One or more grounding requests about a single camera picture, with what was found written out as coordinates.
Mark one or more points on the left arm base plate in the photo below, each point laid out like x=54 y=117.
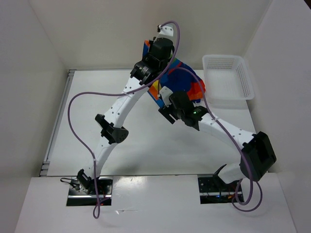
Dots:
x=78 y=196

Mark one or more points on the white plastic mesh basket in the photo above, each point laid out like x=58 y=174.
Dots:
x=226 y=78

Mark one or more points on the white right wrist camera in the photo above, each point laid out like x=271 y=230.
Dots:
x=165 y=93

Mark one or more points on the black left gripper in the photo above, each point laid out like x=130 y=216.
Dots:
x=154 y=39

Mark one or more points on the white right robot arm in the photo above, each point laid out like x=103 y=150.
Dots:
x=255 y=149

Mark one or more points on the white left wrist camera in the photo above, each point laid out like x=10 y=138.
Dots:
x=165 y=31

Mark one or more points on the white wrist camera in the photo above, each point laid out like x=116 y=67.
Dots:
x=165 y=93
x=165 y=31

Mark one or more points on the aluminium table frame rail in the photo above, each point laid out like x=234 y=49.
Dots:
x=46 y=162

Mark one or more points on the rainbow striped shorts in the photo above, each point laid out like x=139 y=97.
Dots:
x=179 y=77

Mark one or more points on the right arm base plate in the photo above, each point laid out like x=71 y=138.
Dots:
x=214 y=191

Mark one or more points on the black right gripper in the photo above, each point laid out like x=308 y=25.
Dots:
x=166 y=110

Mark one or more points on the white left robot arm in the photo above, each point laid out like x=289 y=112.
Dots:
x=111 y=122

